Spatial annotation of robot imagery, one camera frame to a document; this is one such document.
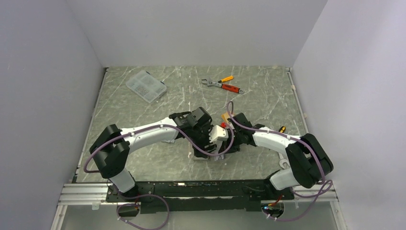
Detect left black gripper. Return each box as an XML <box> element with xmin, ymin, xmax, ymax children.
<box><xmin>189</xmin><ymin>125</ymin><xmax>217</xmax><ymax>159</ymax></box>

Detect silver credit cards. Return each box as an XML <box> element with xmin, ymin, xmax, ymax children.
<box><xmin>162</xmin><ymin>139</ymin><xmax>175</xmax><ymax>143</ymax></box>

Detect grey card holder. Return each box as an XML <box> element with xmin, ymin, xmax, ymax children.
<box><xmin>192</xmin><ymin>154</ymin><xmax>225</xmax><ymax>161</ymax></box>

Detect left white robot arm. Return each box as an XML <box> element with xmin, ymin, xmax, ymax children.
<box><xmin>89</xmin><ymin>107</ymin><xmax>214</xmax><ymax>201</ymax></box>

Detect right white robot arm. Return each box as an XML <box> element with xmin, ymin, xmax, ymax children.
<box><xmin>228</xmin><ymin>113</ymin><xmax>334</xmax><ymax>199</ymax></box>

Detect yellow black screwdriver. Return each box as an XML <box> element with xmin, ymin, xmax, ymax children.
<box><xmin>279</xmin><ymin>126</ymin><xmax>286</xmax><ymax>133</ymax></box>

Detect red adjustable wrench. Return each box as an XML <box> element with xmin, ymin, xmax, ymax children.
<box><xmin>207</xmin><ymin>82</ymin><xmax>245</xmax><ymax>94</ymax></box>

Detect clear plastic organizer box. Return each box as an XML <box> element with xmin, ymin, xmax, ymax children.
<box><xmin>125</xmin><ymin>70</ymin><xmax>167</xmax><ymax>103</ymax></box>

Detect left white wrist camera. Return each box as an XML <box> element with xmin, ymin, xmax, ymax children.
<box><xmin>209</xmin><ymin>125</ymin><xmax>229</xmax><ymax>143</ymax></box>

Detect orange handled pliers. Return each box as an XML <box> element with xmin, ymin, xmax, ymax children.
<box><xmin>201</xmin><ymin>76</ymin><xmax>234</xmax><ymax>88</ymax></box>

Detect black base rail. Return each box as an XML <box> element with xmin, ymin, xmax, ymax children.
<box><xmin>106</xmin><ymin>179</ymin><xmax>294</xmax><ymax>214</ymax></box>

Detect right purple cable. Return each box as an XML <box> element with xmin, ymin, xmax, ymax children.
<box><xmin>226</xmin><ymin>101</ymin><xmax>334</xmax><ymax>222</ymax></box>

